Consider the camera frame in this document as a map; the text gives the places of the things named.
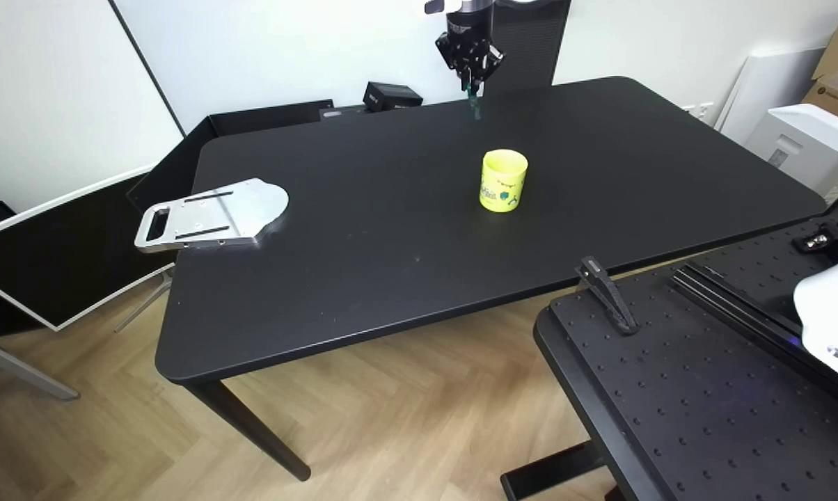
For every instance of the green marker with colourful label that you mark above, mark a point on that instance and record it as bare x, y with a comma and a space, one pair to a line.
474, 104

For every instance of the small black box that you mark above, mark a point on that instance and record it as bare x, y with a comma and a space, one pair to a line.
390, 95

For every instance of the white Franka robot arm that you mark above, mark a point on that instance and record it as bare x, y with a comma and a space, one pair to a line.
837, 314

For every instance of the yellow-green mug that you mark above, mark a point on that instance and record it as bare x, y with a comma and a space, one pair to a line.
502, 184

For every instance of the black aluminium rails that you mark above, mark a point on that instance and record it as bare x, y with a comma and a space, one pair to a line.
734, 302

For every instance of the black marker on table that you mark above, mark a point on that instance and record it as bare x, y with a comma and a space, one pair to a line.
607, 295

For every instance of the white plastic box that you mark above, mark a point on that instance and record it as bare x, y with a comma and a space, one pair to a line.
811, 143

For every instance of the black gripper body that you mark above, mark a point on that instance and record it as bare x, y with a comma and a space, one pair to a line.
467, 40

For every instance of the long black case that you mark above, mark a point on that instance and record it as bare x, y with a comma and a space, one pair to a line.
261, 118

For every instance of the black perforated breadboard table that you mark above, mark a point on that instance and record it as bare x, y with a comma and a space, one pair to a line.
698, 408

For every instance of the black panel with white frame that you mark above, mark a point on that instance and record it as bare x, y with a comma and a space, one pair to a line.
58, 268

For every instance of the white leaning board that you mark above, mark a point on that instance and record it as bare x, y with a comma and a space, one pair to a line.
766, 86

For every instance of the large whiteboard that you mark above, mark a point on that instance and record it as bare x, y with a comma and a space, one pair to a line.
289, 46

